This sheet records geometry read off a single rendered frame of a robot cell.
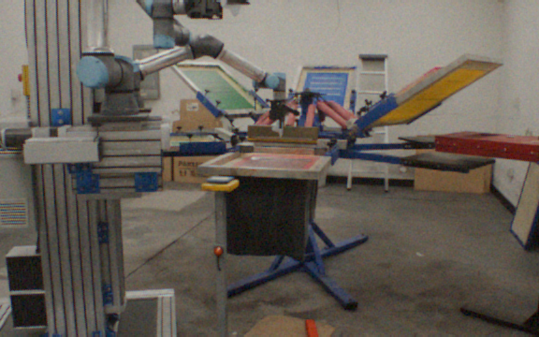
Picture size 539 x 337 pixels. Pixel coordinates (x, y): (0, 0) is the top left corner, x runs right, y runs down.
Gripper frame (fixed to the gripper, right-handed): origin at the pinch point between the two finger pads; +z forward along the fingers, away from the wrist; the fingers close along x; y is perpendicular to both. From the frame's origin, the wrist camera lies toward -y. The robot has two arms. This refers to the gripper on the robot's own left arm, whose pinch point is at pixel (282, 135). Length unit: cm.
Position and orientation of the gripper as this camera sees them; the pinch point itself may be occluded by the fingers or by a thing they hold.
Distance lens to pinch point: 292.4
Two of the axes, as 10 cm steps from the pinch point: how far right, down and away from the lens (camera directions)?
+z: -0.2, 9.9, 1.7
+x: -2.1, 1.6, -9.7
